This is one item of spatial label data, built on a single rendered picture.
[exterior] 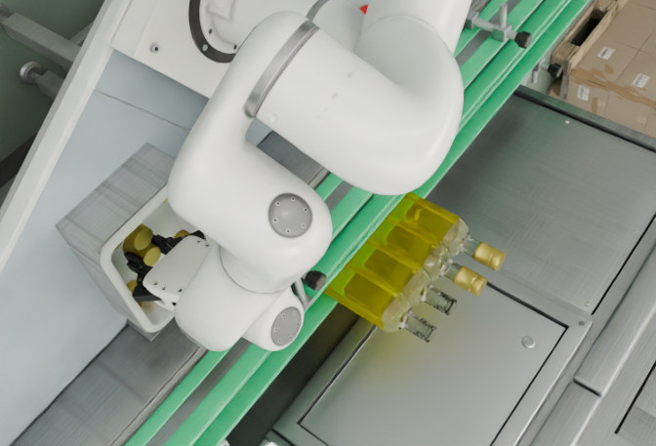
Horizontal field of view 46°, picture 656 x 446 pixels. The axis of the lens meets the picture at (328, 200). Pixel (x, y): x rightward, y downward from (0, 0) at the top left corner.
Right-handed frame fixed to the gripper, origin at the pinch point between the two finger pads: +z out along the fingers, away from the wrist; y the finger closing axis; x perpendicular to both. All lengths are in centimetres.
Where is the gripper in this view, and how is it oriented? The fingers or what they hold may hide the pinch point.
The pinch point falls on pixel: (147, 254)
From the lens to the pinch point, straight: 113.3
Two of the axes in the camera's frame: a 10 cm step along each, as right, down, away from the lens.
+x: -3.0, -7.1, -6.3
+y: 6.1, -6.5, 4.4
